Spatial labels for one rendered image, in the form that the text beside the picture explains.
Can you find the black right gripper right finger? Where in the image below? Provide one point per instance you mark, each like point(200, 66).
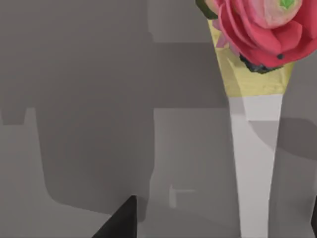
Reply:
point(314, 218)

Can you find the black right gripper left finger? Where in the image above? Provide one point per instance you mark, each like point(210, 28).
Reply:
point(123, 221)

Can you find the pink flower in white pot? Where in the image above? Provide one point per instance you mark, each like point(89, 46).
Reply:
point(255, 74)

